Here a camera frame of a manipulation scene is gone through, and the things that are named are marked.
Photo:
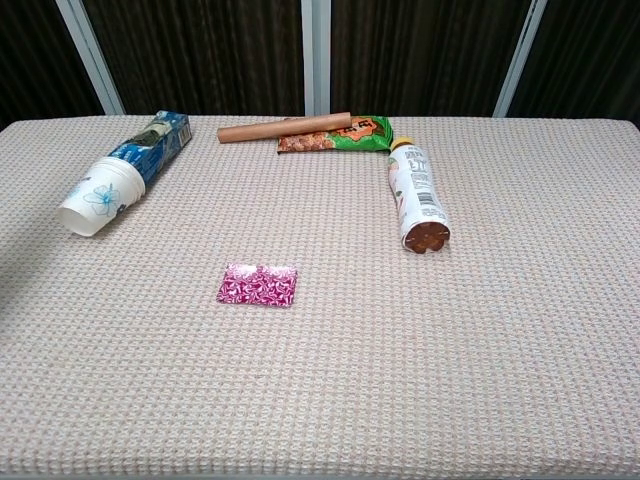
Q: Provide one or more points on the white paper cup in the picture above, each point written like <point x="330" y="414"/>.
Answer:
<point x="100" y="197"/>

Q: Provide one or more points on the white label drink bottle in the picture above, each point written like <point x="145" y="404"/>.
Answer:
<point x="420" y="200"/>

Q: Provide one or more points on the green orange snack bag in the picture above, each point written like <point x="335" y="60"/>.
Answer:
<point x="360" y="137"/>

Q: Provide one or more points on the brown cardboard tube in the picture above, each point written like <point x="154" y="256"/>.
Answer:
<point x="260" y="131"/>

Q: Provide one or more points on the pink checkered tablecloth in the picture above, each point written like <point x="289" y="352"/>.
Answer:
<point x="350" y="375"/>

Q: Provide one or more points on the blue cookie box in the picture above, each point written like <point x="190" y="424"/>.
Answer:
<point x="165" y="140"/>

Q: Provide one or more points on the dark brown curtain panel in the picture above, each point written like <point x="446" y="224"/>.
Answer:
<point x="420" y="50"/>
<point x="30" y="45"/>
<point x="200" y="50"/>
<point x="590" y="55"/>

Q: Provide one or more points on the grey partition frame post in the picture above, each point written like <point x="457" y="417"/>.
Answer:
<point x="316" y="55"/>
<point x="87" y="50"/>
<point x="520" y="55"/>

